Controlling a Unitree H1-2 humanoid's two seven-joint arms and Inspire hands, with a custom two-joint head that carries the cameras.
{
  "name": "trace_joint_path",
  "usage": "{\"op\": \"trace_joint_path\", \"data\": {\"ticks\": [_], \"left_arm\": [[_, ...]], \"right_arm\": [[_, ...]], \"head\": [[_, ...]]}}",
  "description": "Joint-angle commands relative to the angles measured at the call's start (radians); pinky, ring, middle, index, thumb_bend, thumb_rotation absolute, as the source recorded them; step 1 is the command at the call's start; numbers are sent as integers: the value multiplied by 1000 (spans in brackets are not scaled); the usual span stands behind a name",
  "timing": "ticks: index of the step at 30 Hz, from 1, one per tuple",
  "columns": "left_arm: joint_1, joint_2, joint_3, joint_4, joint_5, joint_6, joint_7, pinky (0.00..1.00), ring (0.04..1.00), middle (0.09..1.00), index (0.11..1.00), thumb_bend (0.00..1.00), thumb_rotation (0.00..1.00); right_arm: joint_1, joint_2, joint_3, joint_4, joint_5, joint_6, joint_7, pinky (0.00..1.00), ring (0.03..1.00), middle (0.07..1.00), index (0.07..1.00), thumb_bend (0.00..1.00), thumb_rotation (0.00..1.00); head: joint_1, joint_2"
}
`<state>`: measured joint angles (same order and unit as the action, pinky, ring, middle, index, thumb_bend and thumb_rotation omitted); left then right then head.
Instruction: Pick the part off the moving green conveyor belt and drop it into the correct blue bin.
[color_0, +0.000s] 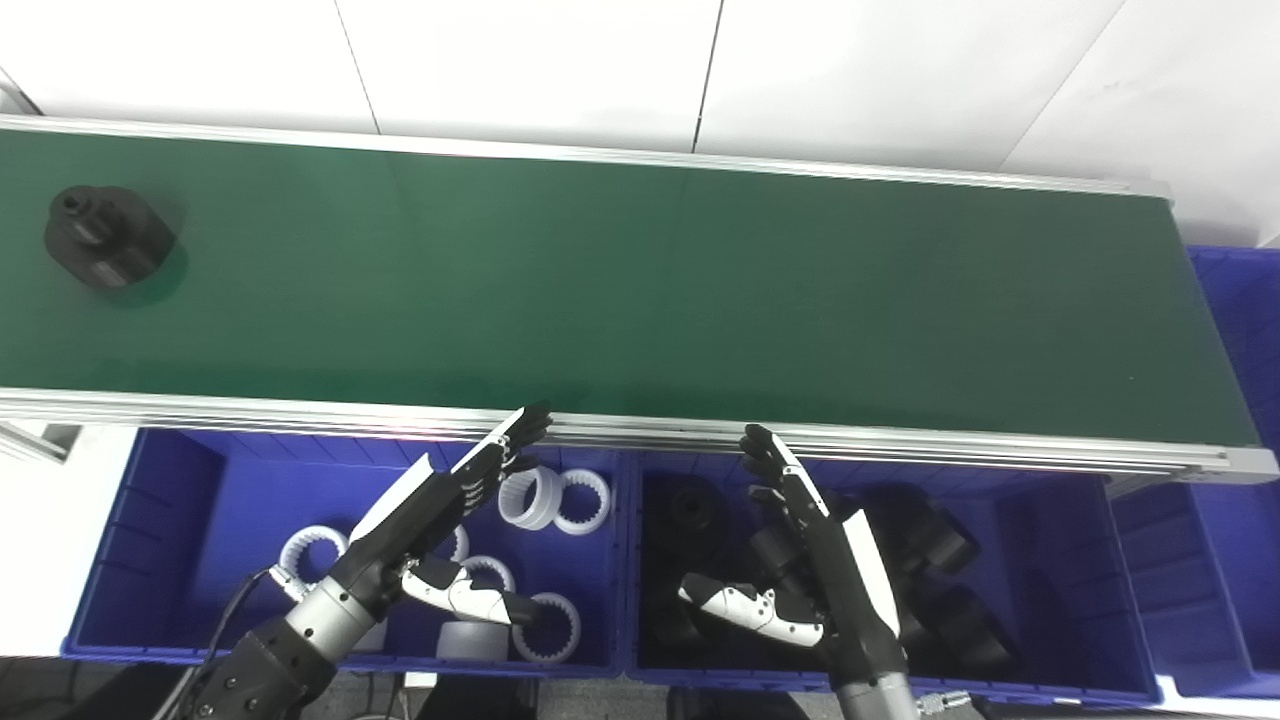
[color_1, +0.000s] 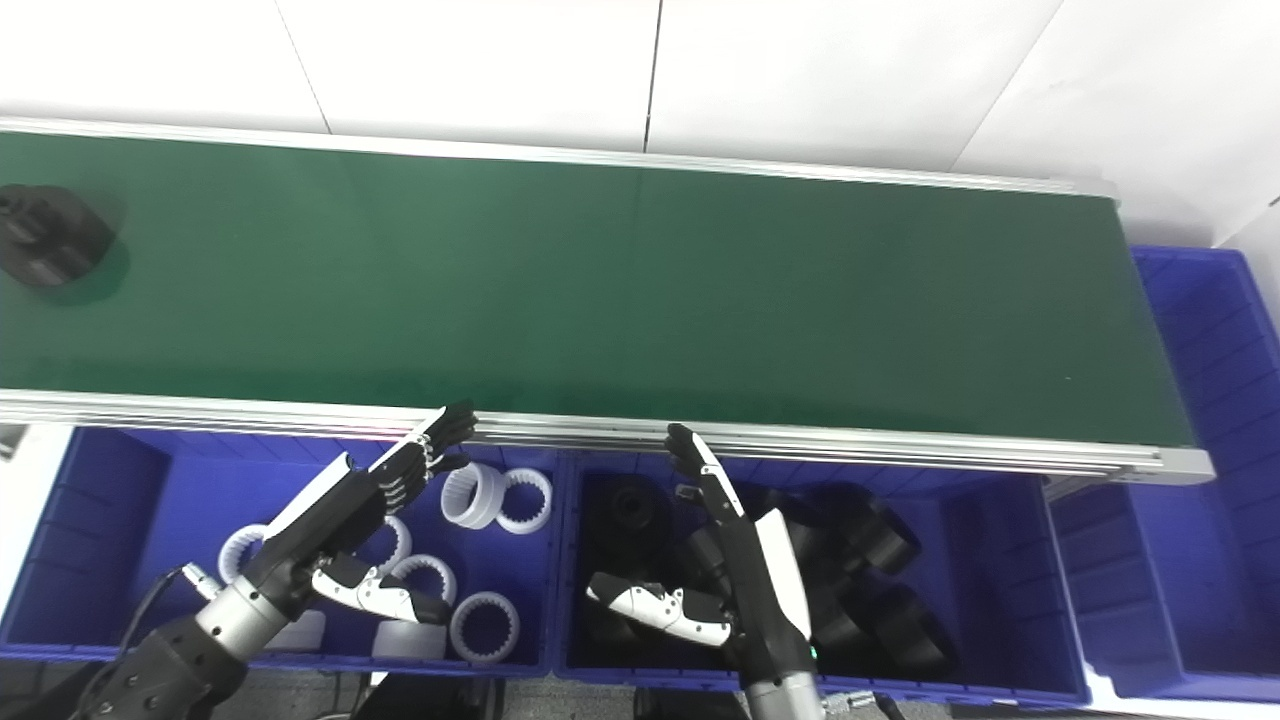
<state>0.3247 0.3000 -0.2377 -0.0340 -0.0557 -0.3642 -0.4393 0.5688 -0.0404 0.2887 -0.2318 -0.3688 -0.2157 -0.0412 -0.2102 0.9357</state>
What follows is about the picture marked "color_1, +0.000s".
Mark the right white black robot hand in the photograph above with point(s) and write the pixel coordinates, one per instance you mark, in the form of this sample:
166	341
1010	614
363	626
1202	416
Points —
775	580

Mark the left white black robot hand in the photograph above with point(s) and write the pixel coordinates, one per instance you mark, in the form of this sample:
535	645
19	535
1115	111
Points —
330	510

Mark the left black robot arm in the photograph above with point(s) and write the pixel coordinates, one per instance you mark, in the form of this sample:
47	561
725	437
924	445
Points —
180	660

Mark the green conveyor belt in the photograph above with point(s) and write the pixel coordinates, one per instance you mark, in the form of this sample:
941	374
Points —
600	300
800	445

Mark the blue bin with white rings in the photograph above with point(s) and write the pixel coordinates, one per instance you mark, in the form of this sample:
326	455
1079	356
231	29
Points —
130	530

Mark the blue bin with black parts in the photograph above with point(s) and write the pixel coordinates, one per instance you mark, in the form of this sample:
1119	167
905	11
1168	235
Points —
1000	560

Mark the empty blue bin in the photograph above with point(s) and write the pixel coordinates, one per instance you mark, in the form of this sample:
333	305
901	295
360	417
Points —
1200	350

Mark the grey conveyor support bracket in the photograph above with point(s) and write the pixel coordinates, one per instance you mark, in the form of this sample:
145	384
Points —
10	442

